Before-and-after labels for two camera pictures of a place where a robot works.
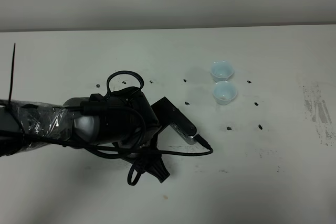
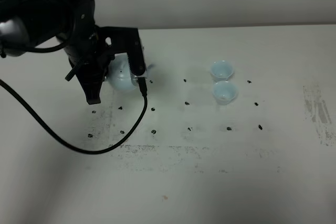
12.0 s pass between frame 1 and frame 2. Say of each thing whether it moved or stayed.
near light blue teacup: stayed
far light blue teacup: stayed
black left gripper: moved
